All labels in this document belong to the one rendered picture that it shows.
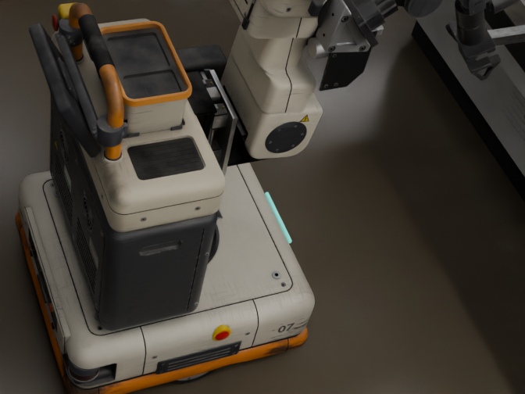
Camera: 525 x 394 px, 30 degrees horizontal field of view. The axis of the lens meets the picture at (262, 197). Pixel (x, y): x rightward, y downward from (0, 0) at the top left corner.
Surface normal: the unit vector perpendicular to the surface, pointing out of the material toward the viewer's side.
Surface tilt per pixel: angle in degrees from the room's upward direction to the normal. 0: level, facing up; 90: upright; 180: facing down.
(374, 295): 0
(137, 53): 0
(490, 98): 90
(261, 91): 82
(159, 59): 0
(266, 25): 90
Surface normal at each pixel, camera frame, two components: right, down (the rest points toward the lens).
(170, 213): 0.36, 0.76
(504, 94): -0.92, 0.18
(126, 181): 0.17, -0.63
